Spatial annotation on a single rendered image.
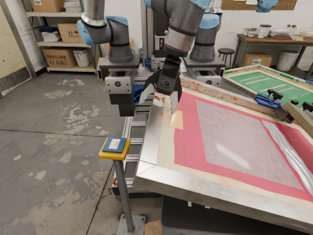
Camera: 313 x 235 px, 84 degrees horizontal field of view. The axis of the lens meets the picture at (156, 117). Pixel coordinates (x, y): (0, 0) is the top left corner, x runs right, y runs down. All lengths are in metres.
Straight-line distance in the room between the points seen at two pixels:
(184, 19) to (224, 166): 0.39
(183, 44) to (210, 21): 0.59
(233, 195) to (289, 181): 0.27
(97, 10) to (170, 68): 0.54
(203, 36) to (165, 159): 0.79
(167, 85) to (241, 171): 0.31
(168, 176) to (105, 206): 1.50
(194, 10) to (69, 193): 1.87
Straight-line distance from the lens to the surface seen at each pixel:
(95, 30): 0.97
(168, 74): 0.48
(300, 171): 0.73
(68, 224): 1.87
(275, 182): 0.61
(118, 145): 0.89
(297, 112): 0.87
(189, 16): 0.48
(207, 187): 0.40
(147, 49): 1.26
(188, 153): 0.48
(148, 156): 0.38
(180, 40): 0.48
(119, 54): 1.06
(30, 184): 2.29
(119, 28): 1.04
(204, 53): 1.09
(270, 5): 1.06
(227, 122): 0.72
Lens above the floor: 1.58
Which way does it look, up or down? 35 degrees down
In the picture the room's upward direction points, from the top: straight up
